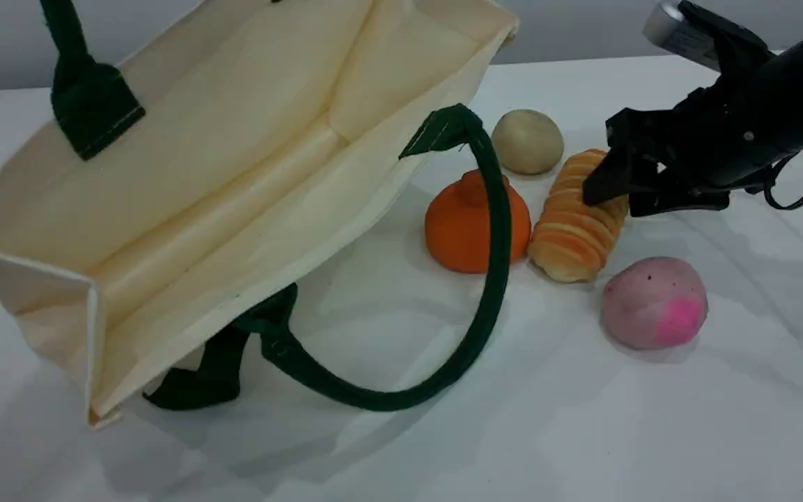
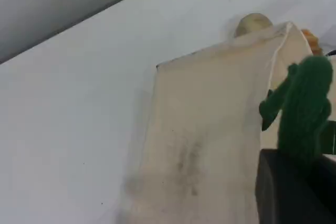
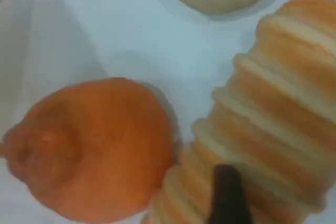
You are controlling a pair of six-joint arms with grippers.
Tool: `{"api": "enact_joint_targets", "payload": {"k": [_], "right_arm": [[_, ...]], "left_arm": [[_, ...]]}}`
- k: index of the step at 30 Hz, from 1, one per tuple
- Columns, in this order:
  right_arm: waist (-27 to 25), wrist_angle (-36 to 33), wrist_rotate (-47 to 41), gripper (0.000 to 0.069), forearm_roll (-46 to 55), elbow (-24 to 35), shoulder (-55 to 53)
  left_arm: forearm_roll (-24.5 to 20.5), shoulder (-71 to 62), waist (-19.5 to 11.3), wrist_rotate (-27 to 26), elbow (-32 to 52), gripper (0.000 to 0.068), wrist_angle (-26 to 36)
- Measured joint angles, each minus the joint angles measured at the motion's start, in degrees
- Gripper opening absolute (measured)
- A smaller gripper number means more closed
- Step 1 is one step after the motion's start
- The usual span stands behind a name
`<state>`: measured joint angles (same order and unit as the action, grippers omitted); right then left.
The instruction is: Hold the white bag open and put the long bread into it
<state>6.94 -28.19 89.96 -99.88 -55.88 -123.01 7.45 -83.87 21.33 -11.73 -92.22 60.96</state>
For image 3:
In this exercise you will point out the long striped orange bread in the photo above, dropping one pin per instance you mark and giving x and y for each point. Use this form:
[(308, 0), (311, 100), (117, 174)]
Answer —
[(275, 119)]

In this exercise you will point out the round orange bread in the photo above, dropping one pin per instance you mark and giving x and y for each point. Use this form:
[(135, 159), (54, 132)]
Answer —
[(99, 150)]

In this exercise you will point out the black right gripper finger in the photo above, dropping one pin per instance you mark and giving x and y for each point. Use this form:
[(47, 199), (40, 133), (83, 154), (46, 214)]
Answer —
[(228, 197)]

